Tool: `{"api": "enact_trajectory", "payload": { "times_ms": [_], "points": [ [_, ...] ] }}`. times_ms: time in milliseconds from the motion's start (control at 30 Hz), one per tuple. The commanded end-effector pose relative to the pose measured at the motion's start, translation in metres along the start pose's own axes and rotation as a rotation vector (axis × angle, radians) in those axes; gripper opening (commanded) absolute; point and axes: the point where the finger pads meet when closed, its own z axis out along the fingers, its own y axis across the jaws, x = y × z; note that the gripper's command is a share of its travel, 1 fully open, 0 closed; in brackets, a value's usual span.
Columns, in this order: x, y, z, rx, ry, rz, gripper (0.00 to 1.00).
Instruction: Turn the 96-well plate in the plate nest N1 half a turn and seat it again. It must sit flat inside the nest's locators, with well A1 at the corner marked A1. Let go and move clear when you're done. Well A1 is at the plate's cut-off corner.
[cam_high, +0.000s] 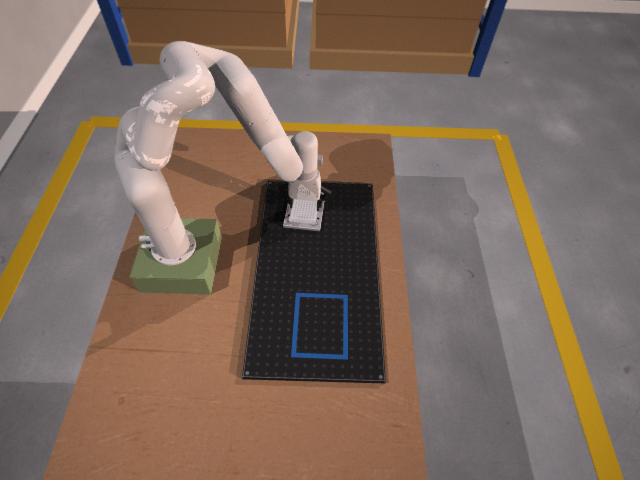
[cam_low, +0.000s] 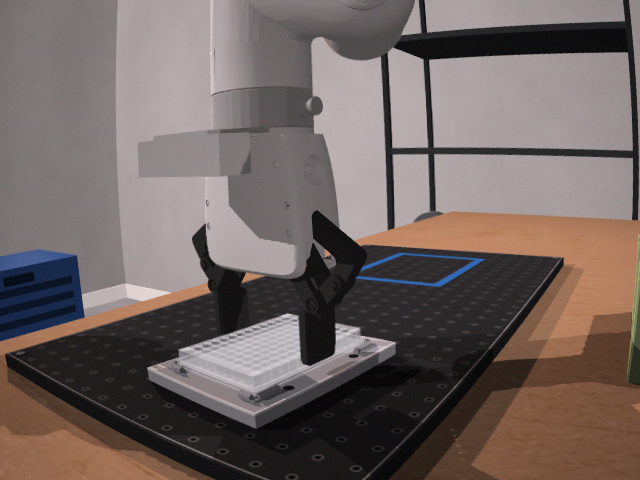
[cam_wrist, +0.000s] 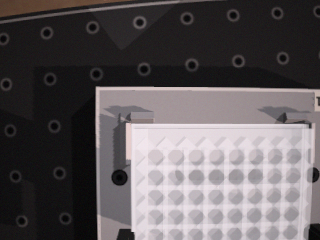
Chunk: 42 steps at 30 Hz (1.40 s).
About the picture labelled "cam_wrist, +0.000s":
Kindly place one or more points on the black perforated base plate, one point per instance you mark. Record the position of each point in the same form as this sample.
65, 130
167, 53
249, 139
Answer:
52, 61

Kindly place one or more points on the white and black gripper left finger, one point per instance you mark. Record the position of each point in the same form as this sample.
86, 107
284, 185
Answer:
125, 234

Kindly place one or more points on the clear well plate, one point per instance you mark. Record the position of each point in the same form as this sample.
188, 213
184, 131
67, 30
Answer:
162, 210

